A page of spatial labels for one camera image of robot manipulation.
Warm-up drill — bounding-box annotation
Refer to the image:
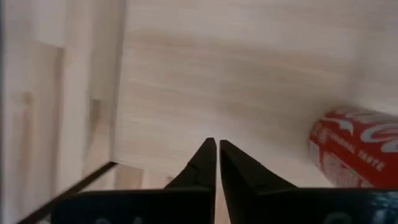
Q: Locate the red Coca-Cola can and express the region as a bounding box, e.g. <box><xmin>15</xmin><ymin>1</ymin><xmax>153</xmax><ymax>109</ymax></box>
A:
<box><xmin>308</xmin><ymin>105</ymin><xmax>398</xmax><ymax>189</ymax></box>

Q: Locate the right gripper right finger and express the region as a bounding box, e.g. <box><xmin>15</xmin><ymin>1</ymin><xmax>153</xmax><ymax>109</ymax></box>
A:
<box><xmin>220</xmin><ymin>139</ymin><xmax>298</xmax><ymax>224</ymax></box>

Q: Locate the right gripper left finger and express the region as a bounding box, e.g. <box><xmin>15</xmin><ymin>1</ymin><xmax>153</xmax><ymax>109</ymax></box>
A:
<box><xmin>164</xmin><ymin>138</ymin><xmax>217</xmax><ymax>190</ymax></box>

